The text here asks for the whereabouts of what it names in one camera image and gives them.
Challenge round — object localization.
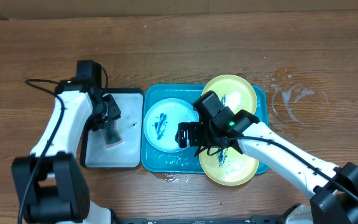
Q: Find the green and pink sponge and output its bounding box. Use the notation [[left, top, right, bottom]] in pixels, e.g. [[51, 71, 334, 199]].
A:
[[103, 120, 123, 147]]

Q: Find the light blue plate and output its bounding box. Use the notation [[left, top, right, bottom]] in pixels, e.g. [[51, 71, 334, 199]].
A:
[[144, 98, 199, 152]]

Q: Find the yellow plate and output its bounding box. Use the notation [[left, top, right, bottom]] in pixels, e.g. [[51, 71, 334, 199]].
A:
[[202, 74, 257, 114], [199, 147, 259, 186]]

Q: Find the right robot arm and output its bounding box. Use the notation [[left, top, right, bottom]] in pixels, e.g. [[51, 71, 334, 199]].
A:
[[176, 91, 358, 224]]

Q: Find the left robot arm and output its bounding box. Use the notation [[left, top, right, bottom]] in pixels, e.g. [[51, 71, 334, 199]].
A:
[[11, 60, 121, 223]]

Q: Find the black soapy water tray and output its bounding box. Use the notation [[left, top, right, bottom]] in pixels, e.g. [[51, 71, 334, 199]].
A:
[[80, 88, 144, 169]]

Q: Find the teal plastic tray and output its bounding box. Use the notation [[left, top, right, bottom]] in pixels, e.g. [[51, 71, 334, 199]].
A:
[[140, 84, 269, 174]]

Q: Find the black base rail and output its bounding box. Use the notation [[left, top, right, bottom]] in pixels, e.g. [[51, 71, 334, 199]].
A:
[[119, 215, 286, 224]]

